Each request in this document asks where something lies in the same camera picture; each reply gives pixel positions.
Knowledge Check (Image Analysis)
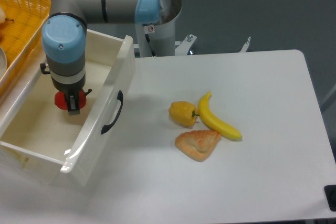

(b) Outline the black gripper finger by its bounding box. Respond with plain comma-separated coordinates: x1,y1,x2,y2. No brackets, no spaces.
67,94,80,116

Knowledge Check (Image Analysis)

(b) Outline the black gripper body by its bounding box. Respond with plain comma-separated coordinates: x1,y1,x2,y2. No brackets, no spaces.
51,77,86,96

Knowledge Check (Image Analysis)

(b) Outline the red bell pepper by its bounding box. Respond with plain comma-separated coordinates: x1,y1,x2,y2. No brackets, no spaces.
54,89,92,111

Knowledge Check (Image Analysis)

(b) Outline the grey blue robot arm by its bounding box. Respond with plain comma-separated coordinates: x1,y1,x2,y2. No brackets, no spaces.
42,0,160,115

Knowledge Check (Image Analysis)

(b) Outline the white drawer cabinet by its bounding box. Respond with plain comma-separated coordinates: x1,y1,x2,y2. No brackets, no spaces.
1,44,85,175

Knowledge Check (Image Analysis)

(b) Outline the white open drawer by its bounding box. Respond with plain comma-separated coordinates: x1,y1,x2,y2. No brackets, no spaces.
1,30,135,186

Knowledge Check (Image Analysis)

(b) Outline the yellow bell pepper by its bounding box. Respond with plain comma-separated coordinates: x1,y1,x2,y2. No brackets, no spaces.
169,101,199,127

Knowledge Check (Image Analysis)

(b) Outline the yellow woven basket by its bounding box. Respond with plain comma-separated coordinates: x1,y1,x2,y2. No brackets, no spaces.
1,0,51,95

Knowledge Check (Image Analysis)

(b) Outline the metal bowl edge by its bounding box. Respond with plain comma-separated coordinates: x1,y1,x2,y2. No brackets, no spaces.
0,47,7,78

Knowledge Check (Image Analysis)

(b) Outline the pear in basket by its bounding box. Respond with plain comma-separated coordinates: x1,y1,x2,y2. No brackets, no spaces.
0,7,15,29

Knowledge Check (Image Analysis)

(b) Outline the triangular pastry bread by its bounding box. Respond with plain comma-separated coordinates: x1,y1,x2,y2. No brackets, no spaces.
175,130,222,162

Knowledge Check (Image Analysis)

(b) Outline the yellow banana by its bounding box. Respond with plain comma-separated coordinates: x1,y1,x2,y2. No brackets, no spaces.
197,92,243,141

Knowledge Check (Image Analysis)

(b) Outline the black corner object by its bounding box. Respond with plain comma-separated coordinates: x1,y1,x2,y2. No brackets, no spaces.
324,185,336,212

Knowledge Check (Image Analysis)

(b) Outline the black drawer handle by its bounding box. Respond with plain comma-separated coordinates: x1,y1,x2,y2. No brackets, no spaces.
100,90,124,135

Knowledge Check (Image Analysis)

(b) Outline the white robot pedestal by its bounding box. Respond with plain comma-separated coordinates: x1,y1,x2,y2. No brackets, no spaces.
135,0,182,57

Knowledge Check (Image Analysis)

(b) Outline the white table frame bracket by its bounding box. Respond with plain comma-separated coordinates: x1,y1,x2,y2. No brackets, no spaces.
133,34,252,57

